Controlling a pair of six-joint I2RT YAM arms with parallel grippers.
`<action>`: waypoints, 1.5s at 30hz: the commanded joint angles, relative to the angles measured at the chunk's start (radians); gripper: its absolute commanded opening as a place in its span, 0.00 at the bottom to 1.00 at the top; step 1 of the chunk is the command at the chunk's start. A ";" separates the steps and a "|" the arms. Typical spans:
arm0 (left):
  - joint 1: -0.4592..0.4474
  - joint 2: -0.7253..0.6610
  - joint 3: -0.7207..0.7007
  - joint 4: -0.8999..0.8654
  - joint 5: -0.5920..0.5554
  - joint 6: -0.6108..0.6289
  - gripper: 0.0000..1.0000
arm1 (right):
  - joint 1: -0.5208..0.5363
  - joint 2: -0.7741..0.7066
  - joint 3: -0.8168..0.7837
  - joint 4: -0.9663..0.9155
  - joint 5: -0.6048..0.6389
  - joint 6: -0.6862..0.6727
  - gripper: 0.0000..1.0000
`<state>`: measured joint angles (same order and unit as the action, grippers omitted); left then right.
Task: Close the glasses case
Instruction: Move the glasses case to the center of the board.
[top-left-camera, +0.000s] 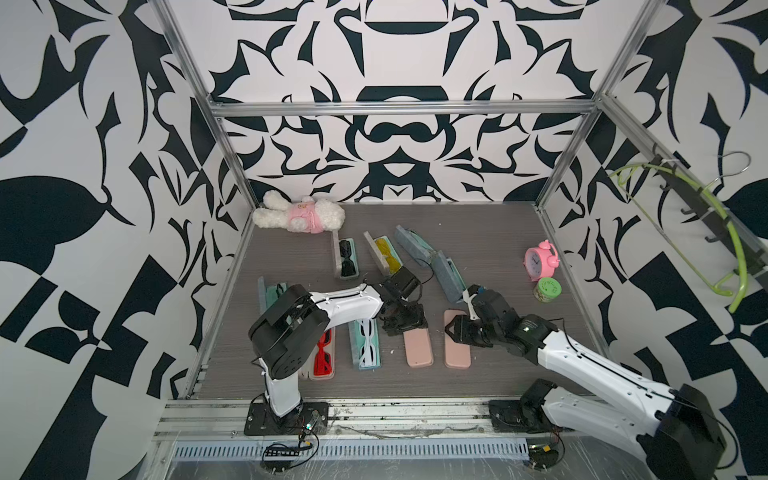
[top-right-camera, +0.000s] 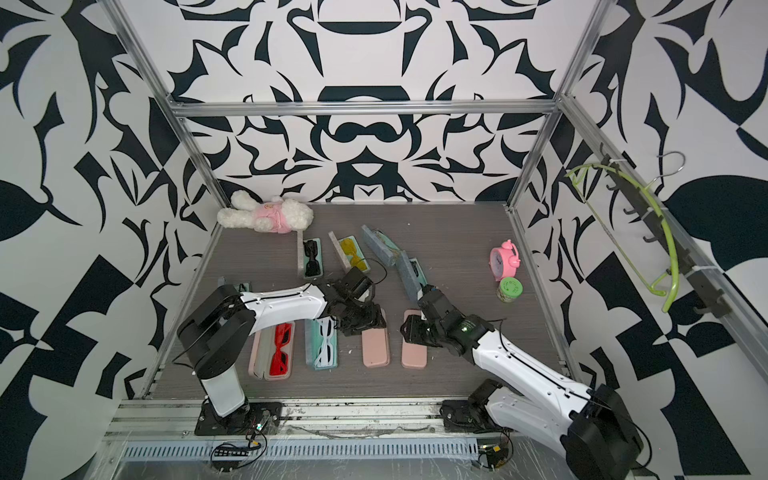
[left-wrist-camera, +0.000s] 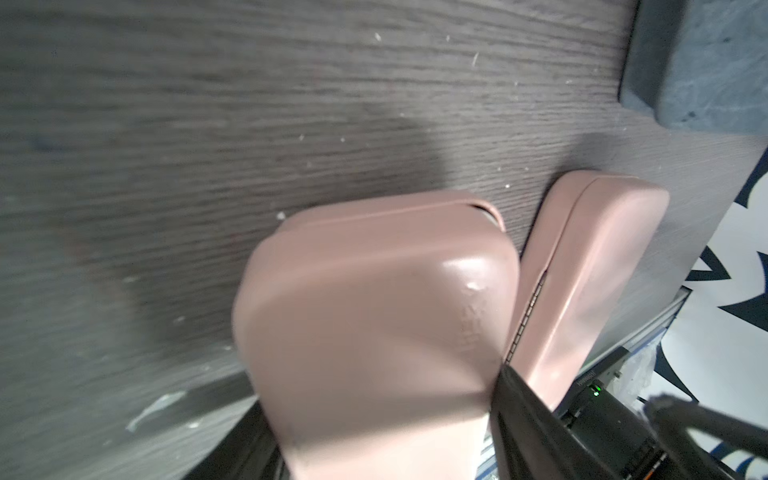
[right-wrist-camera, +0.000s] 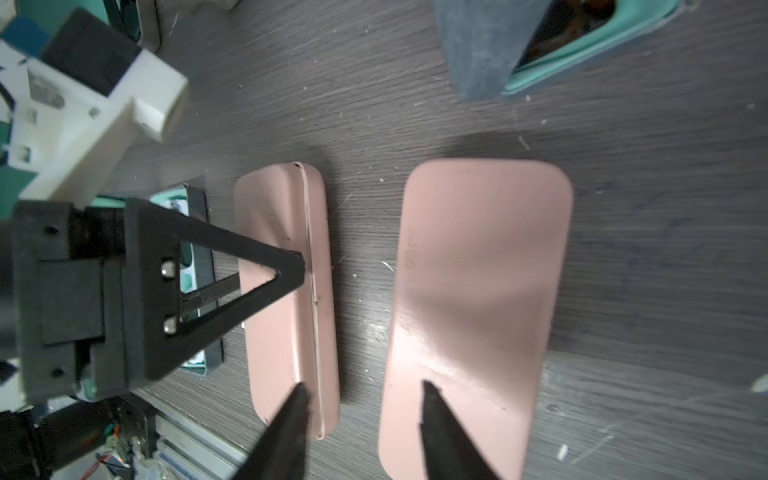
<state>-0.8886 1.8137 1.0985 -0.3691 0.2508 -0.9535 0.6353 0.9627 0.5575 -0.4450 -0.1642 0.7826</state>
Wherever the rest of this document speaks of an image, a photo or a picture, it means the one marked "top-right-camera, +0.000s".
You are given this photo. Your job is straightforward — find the white slotted cable duct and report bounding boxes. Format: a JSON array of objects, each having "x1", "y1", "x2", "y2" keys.
[{"x1": 122, "y1": 437, "x2": 479, "y2": 462}]

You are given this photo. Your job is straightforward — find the pink alarm clock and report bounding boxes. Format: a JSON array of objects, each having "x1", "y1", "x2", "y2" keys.
[{"x1": 489, "y1": 239, "x2": 521, "y2": 282}]

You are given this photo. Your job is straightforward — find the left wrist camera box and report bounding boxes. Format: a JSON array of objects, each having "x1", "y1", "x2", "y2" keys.
[{"x1": 336, "y1": 267, "x2": 374, "y2": 301}]

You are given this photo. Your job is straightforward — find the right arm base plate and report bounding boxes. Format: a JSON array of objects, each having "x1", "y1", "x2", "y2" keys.
[{"x1": 439, "y1": 379, "x2": 513, "y2": 433}]

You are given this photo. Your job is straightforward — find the green lidded jar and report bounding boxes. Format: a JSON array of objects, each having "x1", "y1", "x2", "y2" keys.
[{"x1": 497, "y1": 277, "x2": 524, "y2": 303}]

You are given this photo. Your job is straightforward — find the black sunglasses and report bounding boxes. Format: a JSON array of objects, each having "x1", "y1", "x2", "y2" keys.
[{"x1": 303, "y1": 239, "x2": 321, "y2": 278}]

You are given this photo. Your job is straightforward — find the black wall hook rail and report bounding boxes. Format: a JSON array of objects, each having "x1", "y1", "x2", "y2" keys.
[{"x1": 600, "y1": 150, "x2": 733, "y2": 319}]

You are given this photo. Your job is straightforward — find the pink case with red glasses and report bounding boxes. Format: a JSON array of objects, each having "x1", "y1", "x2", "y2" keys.
[{"x1": 248, "y1": 322, "x2": 296, "y2": 381}]

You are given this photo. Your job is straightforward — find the white sunglasses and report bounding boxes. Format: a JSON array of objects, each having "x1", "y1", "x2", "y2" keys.
[{"x1": 314, "y1": 317, "x2": 336, "y2": 369}]

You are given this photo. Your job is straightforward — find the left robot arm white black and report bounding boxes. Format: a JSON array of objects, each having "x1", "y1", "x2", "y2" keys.
[{"x1": 176, "y1": 280, "x2": 386, "y2": 419}]

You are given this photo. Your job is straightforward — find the white plush toy pink outfit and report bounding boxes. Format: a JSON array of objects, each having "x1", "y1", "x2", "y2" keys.
[{"x1": 217, "y1": 190, "x2": 314, "y2": 234}]

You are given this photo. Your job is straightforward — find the mint case with white sunglasses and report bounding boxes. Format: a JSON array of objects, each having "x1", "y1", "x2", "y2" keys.
[{"x1": 305, "y1": 317, "x2": 338, "y2": 371}]

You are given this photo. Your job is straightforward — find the red sunglasses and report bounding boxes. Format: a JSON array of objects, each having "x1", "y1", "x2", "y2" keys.
[{"x1": 269, "y1": 323, "x2": 293, "y2": 377}]

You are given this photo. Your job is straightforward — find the aluminium front rail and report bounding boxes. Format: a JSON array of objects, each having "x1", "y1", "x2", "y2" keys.
[{"x1": 105, "y1": 397, "x2": 464, "y2": 440}]

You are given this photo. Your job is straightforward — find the grey case far open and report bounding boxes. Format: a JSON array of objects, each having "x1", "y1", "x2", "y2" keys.
[{"x1": 361, "y1": 225, "x2": 400, "y2": 267}]

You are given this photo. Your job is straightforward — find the grey case with black sunglasses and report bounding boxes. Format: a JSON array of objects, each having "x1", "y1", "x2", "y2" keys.
[{"x1": 297, "y1": 231, "x2": 324, "y2": 280}]

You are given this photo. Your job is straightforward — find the grey-green case far left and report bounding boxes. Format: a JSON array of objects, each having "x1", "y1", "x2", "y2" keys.
[{"x1": 217, "y1": 276, "x2": 252, "y2": 293}]

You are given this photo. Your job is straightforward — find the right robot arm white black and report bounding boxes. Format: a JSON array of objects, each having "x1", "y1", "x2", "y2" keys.
[{"x1": 400, "y1": 310, "x2": 644, "y2": 479}]

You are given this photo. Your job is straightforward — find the yellow glasses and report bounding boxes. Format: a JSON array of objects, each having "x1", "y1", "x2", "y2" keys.
[{"x1": 339, "y1": 236, "x2": 370, "y2": 273}]

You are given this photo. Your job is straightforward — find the beige case with yellow glasses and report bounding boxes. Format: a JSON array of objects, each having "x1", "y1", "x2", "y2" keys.
[{"x1": 328, "y1": 231, "x2": 370, "y2": 273}]

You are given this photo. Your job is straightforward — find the green clothes hanger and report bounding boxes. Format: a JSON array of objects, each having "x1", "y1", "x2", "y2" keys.
[{"x1": 566, "y1": 161, "x2": 668, "y2": 312}]

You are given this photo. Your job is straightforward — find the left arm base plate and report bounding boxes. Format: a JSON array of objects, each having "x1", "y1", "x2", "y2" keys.
[{"x1": 194, "y1": 399, "x2": 284, "y2": 437}]

